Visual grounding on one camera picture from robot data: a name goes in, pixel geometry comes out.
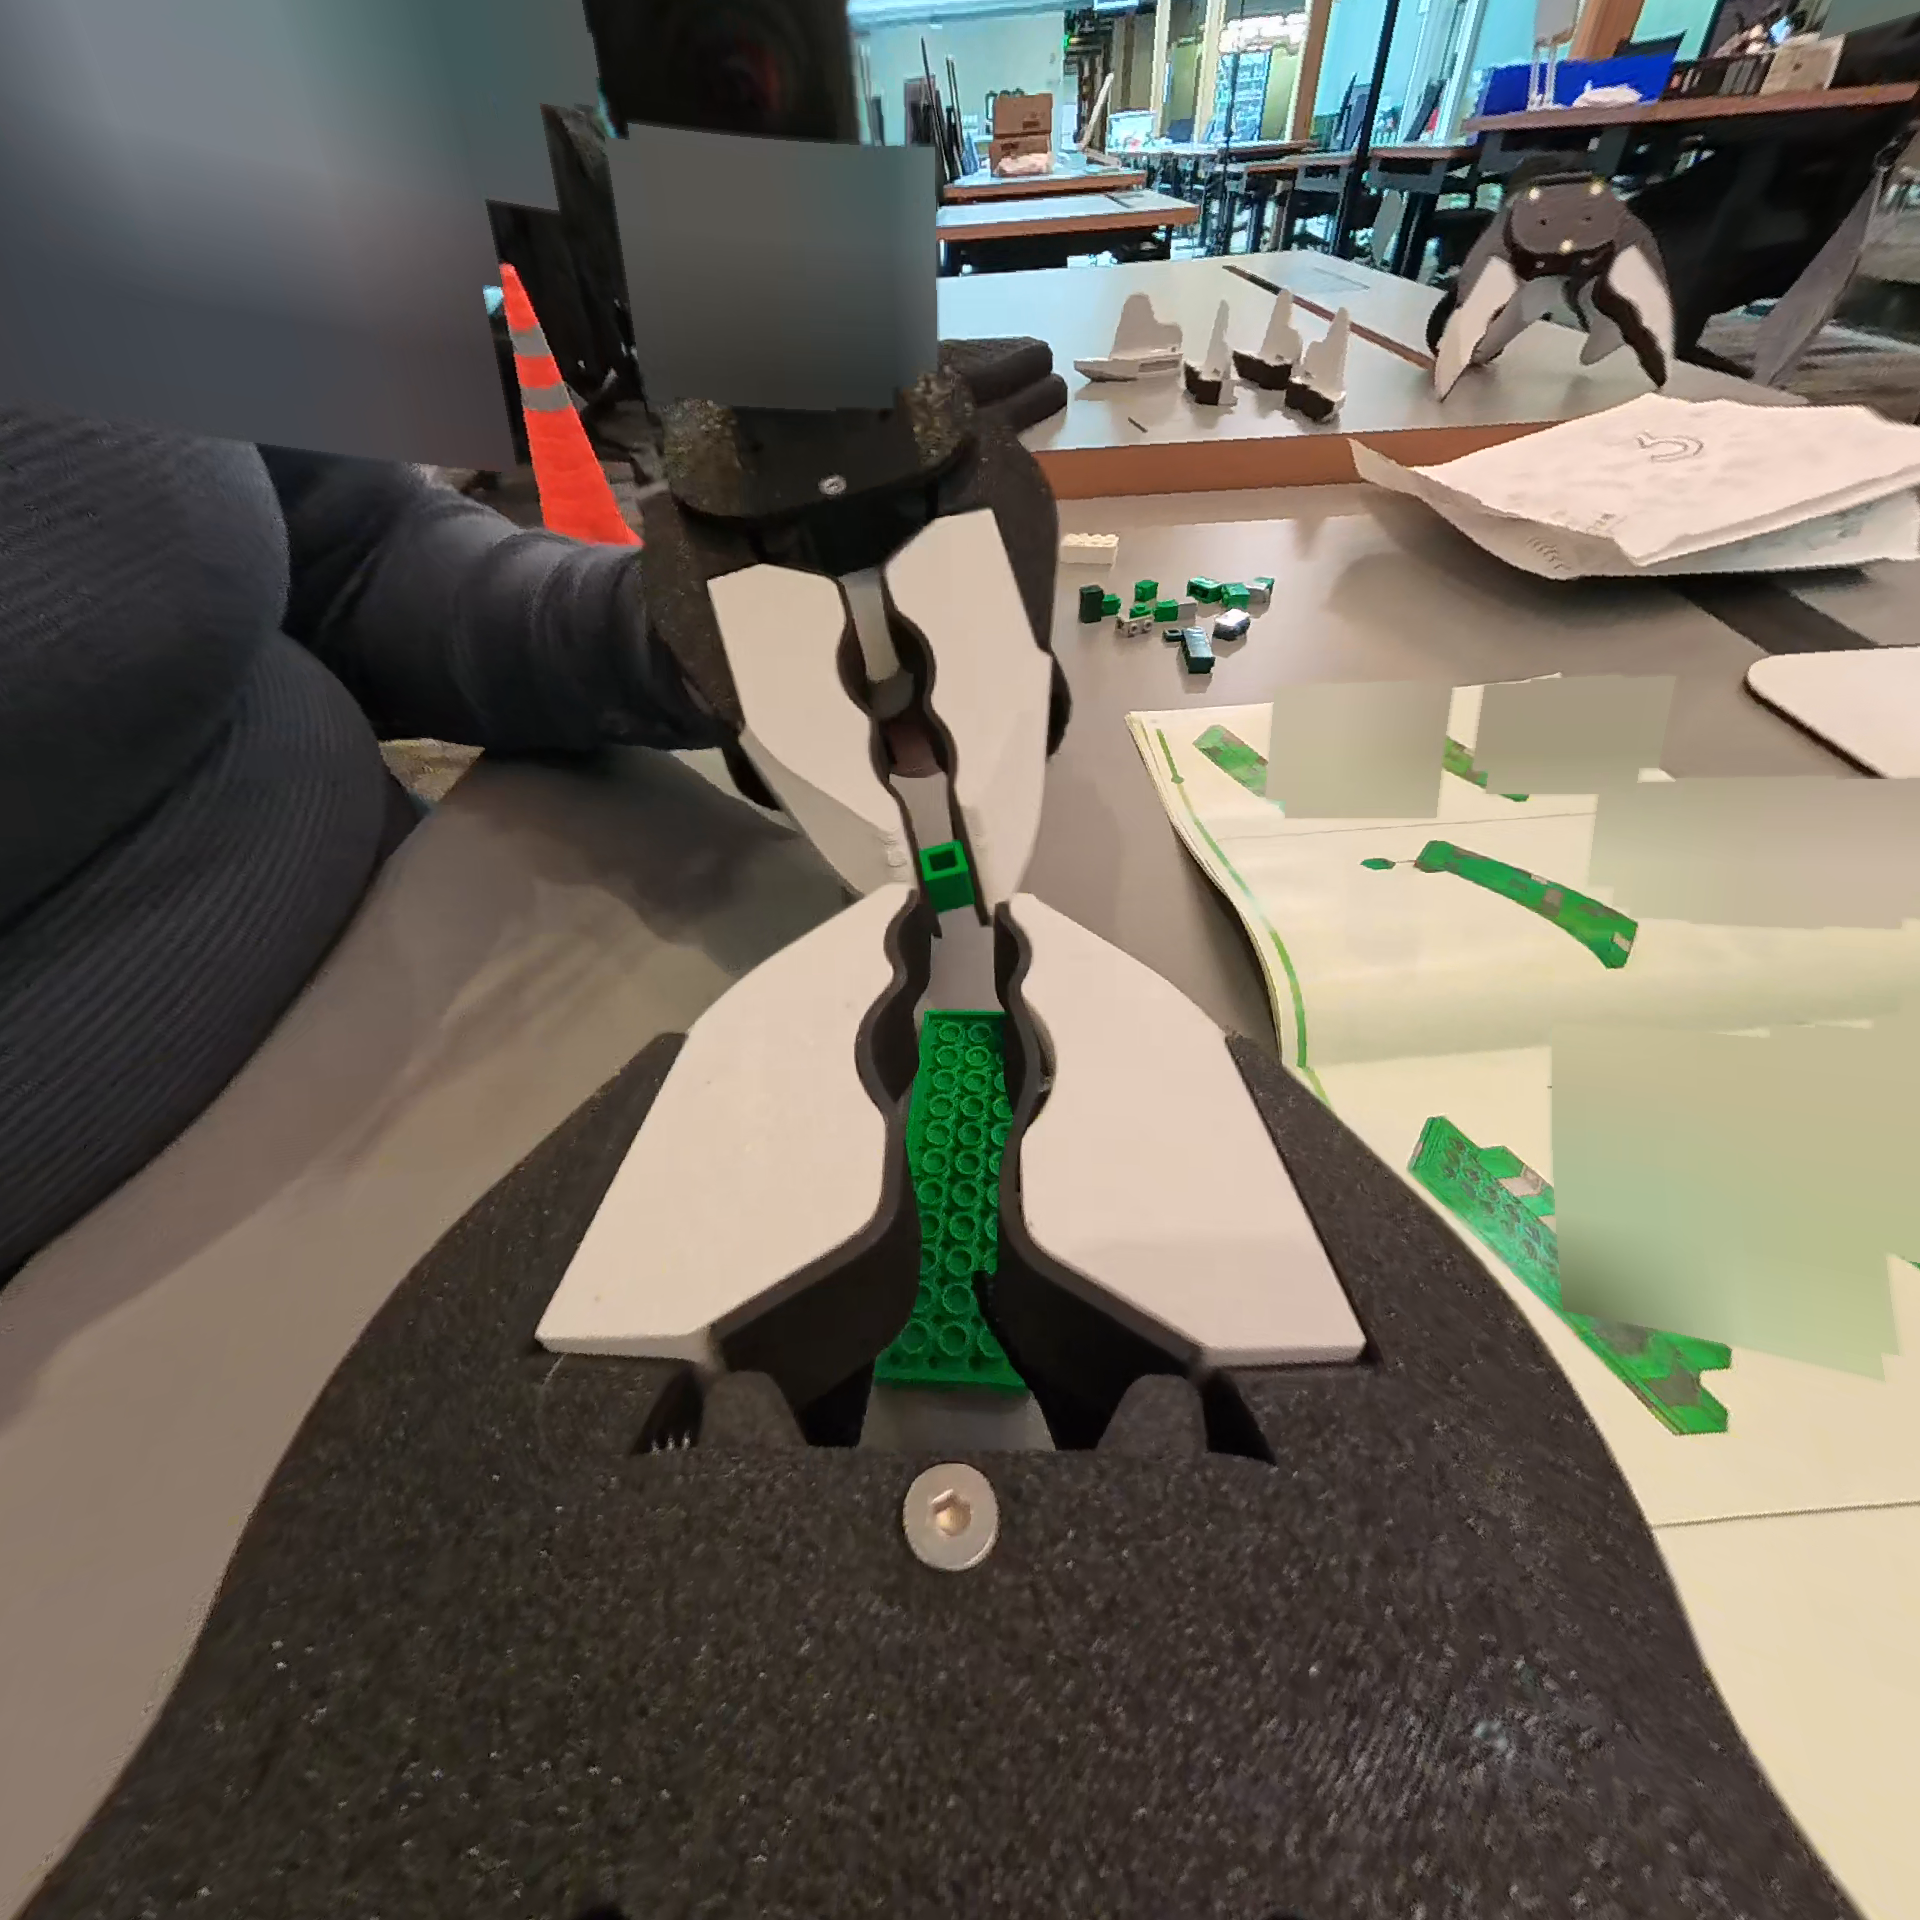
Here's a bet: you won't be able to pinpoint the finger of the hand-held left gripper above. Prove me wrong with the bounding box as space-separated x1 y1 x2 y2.
885 505 1057 917
705 558 913 902

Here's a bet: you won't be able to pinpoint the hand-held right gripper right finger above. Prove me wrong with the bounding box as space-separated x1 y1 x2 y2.
994 892 1370 1433

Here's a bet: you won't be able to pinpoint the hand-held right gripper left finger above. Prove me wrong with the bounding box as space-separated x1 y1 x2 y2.
535 883 924 1419

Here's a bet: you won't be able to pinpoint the green studded brick plate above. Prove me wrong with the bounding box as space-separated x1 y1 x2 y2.
870 1007 1041 1390

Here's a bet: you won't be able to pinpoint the person's left forearm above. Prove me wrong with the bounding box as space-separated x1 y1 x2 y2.
255 442 738 756

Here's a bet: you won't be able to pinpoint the desk with wooden edge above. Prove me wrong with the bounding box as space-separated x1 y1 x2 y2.
937 245 1920 500

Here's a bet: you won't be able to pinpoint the grey desk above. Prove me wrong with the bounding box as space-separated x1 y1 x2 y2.
0 486 1920 1920

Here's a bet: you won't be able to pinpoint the pile of small green bricks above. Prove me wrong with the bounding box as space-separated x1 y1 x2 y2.
1077 571 1278 673

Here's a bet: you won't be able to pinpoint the black pouch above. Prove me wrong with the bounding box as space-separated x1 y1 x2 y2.
937 336 1070 437

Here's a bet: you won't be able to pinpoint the orange traffic cone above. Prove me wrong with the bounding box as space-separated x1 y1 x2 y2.
499 261 645 550

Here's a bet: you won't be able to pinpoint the open building instruction booklet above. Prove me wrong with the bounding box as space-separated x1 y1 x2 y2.
1125 673 1920 1920

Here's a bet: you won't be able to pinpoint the background wooden table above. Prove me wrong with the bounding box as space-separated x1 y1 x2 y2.
943 164 1151 204
937 190 1203 275

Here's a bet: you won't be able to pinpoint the person's torso in dark sweater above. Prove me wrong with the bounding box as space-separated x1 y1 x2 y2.
0 412 432 1291

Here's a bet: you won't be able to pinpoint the crumpled white paper sheets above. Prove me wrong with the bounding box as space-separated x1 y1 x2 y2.
1351 391 1920 582

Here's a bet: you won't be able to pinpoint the spare hand-held gripper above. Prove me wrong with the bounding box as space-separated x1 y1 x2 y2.
1425 150 1675 404

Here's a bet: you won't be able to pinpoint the blue bin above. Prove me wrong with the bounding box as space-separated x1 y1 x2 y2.
1485 56 1670 110

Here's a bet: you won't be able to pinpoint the white rounded board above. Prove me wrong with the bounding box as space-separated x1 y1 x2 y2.
1744 648 1920 780

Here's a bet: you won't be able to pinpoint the long dark background table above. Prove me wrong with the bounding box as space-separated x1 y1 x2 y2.
1462 81 1920 197

